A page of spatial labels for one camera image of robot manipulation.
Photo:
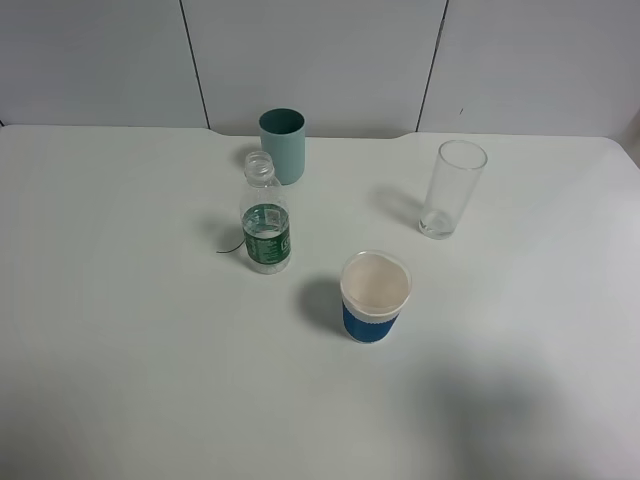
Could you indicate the clear bottle with green label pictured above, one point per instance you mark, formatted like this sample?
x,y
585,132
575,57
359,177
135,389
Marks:
x,y
264,216

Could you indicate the white paper cup blue sleeve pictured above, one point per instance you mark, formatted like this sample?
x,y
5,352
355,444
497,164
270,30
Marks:
x,y
375,287

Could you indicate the teal green cup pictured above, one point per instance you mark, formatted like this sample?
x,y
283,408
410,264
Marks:
x,y
282,135

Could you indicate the tall clear drinking glass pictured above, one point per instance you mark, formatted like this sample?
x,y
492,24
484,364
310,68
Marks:
x,y
458,167

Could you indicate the thin dark wire scrap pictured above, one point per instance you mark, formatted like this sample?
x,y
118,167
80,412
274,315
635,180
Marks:
x,y
230,250

